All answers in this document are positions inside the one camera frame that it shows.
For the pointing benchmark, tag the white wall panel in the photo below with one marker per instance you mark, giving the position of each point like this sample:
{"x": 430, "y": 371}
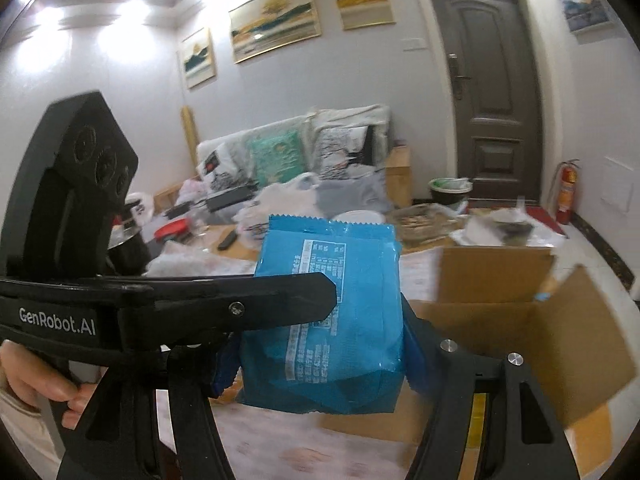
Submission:
{"x": 617, "y": 184}

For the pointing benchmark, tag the white black red print cushion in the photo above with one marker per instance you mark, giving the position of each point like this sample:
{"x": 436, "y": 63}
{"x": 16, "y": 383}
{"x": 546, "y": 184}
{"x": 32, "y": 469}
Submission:
{"x": 215, "y": 165}

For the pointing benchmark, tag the blue snack packet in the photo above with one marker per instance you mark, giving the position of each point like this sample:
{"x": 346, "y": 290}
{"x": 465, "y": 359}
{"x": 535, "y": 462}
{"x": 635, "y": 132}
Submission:
{"x": 325, "y": 320}

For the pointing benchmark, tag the teal cushion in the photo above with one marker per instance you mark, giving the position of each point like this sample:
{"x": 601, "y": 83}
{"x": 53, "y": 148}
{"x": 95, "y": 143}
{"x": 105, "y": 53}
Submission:
{"x": 277, "y": 157}

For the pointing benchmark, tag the brown cardboard box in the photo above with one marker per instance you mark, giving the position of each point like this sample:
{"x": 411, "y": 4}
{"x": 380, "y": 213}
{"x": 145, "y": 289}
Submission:
{"x": 565, "y": 335}

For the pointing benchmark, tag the black remote control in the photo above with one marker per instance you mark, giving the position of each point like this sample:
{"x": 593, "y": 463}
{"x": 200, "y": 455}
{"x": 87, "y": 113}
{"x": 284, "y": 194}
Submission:
{"x": 226, "y": 240}

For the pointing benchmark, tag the red fire extinguisher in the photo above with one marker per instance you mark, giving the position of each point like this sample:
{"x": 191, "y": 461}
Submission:
{"x": 566, "y": 190}

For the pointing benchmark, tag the black pot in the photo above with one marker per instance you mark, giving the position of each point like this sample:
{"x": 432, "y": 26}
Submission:
{"x": 129, "y": 247}

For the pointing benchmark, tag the wall poster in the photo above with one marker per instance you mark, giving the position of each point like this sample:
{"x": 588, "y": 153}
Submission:
{"x": 585, "y": 2}

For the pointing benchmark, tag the white plate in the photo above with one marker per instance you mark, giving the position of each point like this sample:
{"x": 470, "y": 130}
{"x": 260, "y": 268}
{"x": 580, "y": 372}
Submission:
{"x": 359, "y": 217}

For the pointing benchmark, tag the small framed landscape painting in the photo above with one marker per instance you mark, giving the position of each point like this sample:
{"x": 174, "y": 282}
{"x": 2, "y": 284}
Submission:
{"x": 199, "y": 57}

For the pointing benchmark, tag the glass tray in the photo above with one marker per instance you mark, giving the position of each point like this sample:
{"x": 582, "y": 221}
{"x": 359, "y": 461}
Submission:
{"x": 425, "y": 225}

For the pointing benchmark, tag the dark brown door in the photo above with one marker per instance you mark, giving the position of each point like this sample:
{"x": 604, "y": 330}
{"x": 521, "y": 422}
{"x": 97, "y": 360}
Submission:
{"x": 482, "y": 90}

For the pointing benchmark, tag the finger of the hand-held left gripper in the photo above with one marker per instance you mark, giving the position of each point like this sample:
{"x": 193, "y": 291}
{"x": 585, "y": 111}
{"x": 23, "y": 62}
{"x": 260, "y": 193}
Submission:
{"x": 250, "y": 300}

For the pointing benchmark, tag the white tree print cushion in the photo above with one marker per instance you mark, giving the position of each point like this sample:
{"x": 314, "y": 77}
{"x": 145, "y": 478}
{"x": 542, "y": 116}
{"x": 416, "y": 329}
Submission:
{"x": 340, "y": 152}

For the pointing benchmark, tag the person's left hand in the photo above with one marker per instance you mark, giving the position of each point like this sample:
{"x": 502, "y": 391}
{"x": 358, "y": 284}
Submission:
{"x": 45, "y": 385}

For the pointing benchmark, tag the clear drinking glass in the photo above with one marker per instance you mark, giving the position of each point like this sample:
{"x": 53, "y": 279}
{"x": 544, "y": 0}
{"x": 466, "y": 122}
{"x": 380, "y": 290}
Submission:
{"x": 197, "y": 225}

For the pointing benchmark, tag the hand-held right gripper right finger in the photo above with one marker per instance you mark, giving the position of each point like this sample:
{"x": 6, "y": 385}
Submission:
{"x": 417, "y": 360}

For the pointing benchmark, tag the wooden side table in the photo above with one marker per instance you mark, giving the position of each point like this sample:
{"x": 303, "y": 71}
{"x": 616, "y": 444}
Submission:
{"x": 398, "y": 175}

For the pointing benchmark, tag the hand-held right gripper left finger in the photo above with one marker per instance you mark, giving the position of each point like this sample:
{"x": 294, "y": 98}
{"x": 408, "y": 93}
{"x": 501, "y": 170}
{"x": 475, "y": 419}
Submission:
{"x": 226, "y": 370}

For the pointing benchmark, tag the red lid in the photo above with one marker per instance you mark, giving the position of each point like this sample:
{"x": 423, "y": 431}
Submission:
{"x": 171, "y": 231}

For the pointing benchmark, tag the dark plastic-wrapped container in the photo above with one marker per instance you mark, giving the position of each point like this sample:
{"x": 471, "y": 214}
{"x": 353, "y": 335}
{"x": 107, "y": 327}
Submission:
{"x": 512, "y": 230}

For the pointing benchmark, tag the white light switch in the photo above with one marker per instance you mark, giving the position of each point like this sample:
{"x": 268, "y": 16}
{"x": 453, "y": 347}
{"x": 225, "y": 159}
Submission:
{"x": 413, "y": 43}

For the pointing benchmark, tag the white covered sofa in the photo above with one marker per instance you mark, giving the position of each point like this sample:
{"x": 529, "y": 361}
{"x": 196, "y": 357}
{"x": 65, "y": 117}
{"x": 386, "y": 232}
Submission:
{"x": 345, "y": 120}

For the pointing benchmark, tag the green white bowl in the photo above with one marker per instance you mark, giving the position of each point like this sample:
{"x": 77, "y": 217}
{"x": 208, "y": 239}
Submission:
{"x": 450, "y": 191}

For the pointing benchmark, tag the white plastic bag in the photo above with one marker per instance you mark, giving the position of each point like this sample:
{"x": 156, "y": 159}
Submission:
{"x": 285, "y": 200}

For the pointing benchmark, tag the wooden roll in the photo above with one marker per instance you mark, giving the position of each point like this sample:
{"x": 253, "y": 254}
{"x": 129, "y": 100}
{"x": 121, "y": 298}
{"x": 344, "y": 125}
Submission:
{"x": 189, "y": 135}

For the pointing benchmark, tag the wide framed landscape painting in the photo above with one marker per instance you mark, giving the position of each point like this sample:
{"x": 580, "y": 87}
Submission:
{"x": 274, "y": 22}

